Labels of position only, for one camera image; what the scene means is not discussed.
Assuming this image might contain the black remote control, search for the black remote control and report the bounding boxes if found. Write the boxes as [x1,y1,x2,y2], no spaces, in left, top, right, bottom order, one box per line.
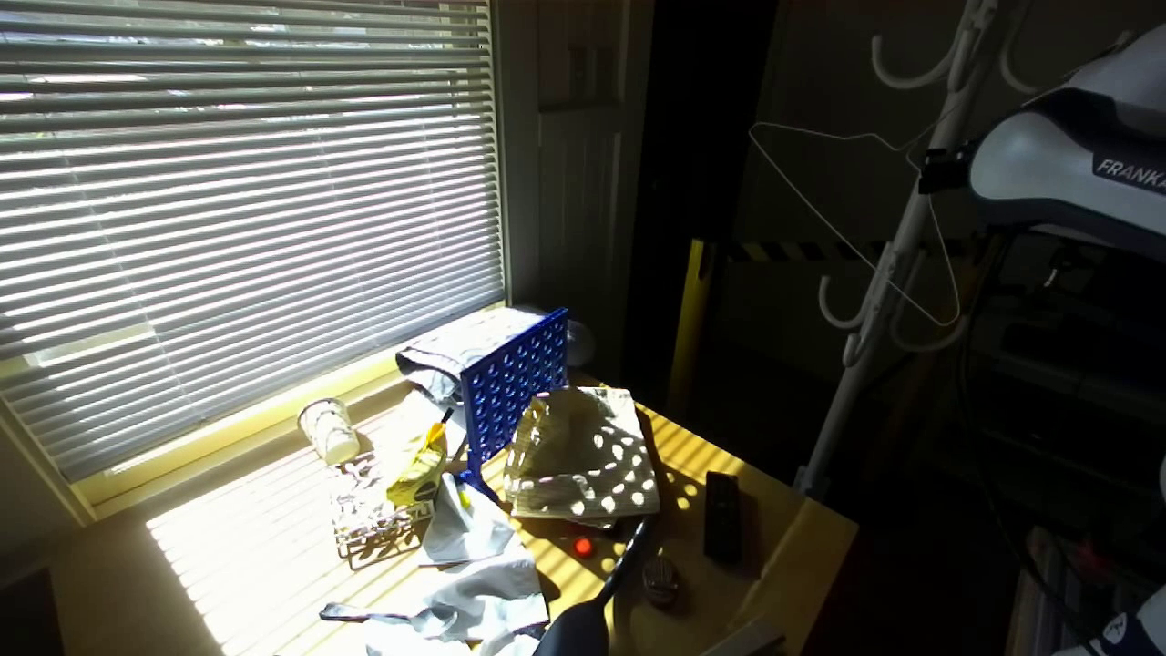
[703,471,747,568]

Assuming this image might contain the yellow pole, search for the yellow pole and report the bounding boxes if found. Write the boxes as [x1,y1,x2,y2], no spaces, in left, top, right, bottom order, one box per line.
[670,238,710,418]

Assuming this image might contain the clear glass jar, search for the clear glass jar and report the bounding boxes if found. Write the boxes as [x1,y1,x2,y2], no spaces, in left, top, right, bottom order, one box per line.
[295,392,369,475]

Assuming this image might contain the clear box with trinkets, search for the clear box with trinkets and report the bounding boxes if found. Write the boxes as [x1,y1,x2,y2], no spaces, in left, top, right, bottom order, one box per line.
[323,454,431,571]

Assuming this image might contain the white coat stand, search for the white coat stand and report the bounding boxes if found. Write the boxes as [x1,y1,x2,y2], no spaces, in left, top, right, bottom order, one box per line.
[794,0,1144,495]

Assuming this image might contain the white crumpled cloth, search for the white crumpled cloth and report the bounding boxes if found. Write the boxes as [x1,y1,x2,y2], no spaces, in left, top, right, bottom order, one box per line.
[315,475,556,656]

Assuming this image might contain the wide white window blind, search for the wide white window blind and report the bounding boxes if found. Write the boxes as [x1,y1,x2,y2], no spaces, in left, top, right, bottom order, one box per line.
[0,0,510,486]

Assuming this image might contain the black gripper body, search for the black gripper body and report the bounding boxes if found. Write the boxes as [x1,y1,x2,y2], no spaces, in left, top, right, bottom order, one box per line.
[919,141,976,196]

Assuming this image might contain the clear cable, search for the clear cable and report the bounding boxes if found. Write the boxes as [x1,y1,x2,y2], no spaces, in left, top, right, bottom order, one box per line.
[742,115,974,356]

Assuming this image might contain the yellow black hazard stripe bar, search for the yellow black hazard stripe bar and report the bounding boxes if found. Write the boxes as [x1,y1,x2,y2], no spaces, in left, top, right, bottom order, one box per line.
[722,238,861,267]

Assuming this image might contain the yellow cloth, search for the yellow cloth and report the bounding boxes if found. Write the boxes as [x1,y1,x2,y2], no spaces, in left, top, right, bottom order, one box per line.
[381,416,454,512]

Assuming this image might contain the blue connect four grid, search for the blue connect four grid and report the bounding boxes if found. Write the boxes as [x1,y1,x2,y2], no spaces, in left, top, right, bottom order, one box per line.
[454,301,575,493]

